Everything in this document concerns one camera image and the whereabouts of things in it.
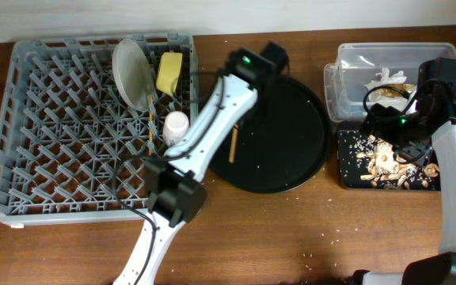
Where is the gold foil wrapper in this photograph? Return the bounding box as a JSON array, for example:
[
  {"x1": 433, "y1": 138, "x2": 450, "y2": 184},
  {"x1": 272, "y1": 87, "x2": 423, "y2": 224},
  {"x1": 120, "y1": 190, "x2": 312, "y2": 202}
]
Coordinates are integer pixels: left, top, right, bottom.
[{"x1": 375, "y1": 83, "x2": 416, "y2": 99}]

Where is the grey round plate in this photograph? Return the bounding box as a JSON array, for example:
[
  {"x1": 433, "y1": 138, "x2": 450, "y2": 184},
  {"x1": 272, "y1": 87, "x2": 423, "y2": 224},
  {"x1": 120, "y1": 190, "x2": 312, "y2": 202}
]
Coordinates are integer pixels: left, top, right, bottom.
[{"x1": 112, "y1": 39, "x2": 155, "y2": 112}]

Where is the rectangular black tray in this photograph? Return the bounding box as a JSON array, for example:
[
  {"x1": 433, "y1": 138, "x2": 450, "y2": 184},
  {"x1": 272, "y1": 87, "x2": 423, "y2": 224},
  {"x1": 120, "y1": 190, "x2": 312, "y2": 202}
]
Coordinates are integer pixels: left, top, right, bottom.
[{"x1": 336, "y1": 120, "x2": 443, "y2": 192}]

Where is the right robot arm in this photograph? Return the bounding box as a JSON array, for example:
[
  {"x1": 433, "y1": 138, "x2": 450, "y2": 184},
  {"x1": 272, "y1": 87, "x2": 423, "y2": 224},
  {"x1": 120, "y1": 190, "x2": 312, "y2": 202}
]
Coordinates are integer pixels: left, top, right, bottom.
[{"x1": 349, "y1": 57, "x2": 456, "y2": 285}]

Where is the wooden chopstick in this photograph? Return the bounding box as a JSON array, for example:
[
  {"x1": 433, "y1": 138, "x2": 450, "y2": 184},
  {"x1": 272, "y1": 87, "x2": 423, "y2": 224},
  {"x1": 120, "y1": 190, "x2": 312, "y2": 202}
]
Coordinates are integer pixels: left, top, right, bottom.
[
  {"x1": 229, "y1": 123, "x2": 238, "y2": 164},
  {"x1": 147, "y1": 95, "x2": 153, "y2": 156}
]

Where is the grey dishwasher rack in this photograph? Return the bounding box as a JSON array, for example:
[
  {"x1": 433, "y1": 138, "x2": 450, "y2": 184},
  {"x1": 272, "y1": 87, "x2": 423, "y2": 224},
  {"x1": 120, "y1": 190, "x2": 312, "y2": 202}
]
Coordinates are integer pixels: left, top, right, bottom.
[{"x1": 0, "y1": 33, "x2": 199, "y2": 227}]

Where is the clear plastic bin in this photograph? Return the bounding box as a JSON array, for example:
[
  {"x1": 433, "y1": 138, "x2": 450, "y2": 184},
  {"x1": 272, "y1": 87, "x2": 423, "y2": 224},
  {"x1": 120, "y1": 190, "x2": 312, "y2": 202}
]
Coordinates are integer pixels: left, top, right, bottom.
[{"x1": 324, "y1": 42, "x2": 456, "y2": 123}]

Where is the crumpled white tissue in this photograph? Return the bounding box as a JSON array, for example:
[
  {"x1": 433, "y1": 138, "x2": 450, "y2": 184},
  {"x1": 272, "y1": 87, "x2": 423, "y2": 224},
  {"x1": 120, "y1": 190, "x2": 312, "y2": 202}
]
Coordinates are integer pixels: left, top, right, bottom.
[{"x1": 365, "y1": 68, "x2": 412, "y2": 111}]

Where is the yellow bowl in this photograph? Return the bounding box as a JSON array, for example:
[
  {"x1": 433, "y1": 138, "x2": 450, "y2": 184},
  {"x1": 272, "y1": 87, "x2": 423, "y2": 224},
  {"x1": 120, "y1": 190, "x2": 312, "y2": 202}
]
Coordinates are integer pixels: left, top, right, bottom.
[{"x1": 156, "y1": 52, "x2": 183, "y2": 97}]

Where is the pink plastic cup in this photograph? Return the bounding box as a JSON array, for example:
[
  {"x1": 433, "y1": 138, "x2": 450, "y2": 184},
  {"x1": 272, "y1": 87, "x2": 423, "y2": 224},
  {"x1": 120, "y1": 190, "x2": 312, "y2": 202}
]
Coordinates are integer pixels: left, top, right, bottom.
[{"x1": 162, "y1": 111, "x2": 189, "y2": 146}]

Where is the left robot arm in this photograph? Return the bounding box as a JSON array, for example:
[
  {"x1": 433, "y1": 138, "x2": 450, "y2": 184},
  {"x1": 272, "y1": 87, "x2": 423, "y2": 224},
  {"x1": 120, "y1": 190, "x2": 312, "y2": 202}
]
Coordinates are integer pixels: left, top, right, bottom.
[{"x1": 115, "y1": 42, "x2": 289, "y2": 284}]

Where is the round black tray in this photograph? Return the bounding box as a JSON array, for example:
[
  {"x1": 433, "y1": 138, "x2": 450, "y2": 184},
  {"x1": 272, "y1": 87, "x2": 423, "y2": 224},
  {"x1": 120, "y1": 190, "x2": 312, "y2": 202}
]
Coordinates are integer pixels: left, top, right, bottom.
[{"x1": 211, "y1": 76, "x2": 333, "y2": 194}]

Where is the peanut shells and rice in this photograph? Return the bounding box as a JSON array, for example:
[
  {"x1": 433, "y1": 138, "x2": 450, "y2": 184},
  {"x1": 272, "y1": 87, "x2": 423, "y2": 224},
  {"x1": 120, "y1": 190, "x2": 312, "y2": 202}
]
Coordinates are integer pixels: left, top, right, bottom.
[{"x1": 342, "y1": 134, "x2": 441, "y2": 190}]

